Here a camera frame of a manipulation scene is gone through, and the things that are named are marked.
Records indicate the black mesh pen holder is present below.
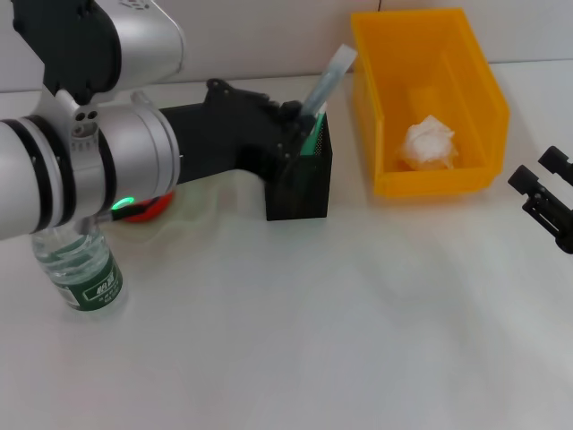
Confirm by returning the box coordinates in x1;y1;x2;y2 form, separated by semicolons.
263;109;336;222

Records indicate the grey marker pen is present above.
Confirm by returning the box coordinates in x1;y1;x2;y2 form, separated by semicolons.
298;44;358;118

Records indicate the red-orange toy orange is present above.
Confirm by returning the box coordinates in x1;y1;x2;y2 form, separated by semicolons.
123;191;175;224

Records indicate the yellow plastic bin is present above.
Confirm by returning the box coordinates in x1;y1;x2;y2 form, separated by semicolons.
350;7;511;198

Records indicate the clear green-label water bottle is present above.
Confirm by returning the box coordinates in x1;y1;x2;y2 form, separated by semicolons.
30;218;124;314

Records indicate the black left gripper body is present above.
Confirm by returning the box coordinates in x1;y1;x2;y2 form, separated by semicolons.
158;78;288;185

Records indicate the mint green pen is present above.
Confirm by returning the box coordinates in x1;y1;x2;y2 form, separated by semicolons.
300;111;328;157

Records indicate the white paper ball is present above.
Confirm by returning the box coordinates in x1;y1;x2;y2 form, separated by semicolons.
396;115;460;171

